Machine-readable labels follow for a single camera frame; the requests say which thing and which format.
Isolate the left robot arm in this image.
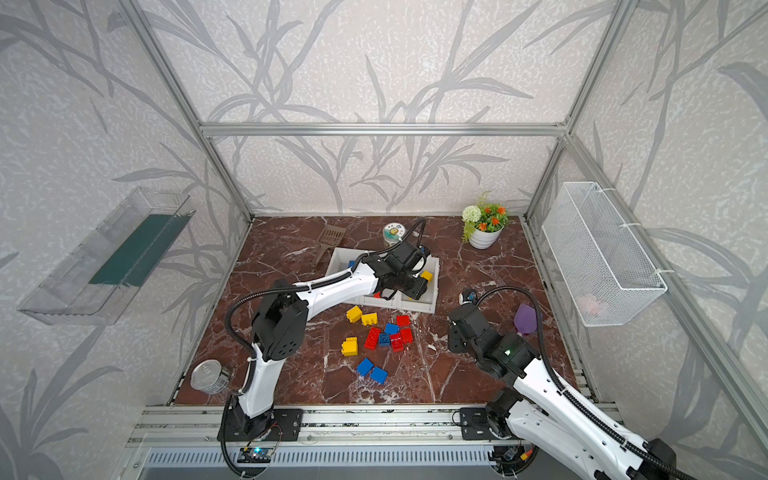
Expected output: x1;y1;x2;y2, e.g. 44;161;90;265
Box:
217;217;430;443

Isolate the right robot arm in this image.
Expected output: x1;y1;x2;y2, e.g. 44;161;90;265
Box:
449;289;688;479

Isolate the white middle storage bin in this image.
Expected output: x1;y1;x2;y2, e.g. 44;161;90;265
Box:
354;289;401;309

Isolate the white storage bin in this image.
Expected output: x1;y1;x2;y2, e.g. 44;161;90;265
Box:
400;256;440;314
322;248;373;291
354;289;401;309

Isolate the sunflower seed jar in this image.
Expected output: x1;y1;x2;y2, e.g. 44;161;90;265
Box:
382;222;407;247

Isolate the white right storage bin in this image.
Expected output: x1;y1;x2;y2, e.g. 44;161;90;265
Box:
400;256;440;314

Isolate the white left storage bin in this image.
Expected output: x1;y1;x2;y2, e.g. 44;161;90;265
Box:
322;248;373;291

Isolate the purple pink spatula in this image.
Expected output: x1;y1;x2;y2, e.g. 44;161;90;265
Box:
513;304;538;335

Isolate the brown slotted spatula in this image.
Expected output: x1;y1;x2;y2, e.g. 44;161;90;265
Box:
312;224;346;267

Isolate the white flower pot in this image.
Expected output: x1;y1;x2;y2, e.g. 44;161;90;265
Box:
469;229;501;250

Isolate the artificial flower plant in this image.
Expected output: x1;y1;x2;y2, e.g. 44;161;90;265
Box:
461;190;509;243

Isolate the white wire basket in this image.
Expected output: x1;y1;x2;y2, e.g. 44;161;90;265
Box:
542;182;668;327

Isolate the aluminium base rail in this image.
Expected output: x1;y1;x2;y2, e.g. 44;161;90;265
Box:
128;403;631;448

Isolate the clear plastic wall shelf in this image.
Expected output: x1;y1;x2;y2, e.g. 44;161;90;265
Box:
18;187;195;326

